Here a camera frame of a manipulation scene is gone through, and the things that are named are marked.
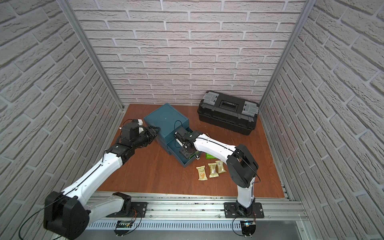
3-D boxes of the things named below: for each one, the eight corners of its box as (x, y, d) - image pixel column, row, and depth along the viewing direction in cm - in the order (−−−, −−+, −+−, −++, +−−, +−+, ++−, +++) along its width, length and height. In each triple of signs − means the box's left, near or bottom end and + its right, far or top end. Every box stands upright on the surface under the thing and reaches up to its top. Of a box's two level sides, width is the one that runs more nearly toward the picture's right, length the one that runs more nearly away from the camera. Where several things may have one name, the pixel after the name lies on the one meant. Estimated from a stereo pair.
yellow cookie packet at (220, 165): (218, 173, 88) (218, 172, 86) (215, 162, 92) (216, 160, 91) (225, 172, 88) (226, 171, 87) (222, 161, 93) (222, 159, 91)
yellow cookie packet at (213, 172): (208, 177, 86) (209, 176, 84) (208, 164, 91) (208, 162, 89) (218, 177, 86) (218, 176, 84) (217, 164, 91) (217, 162, 89)
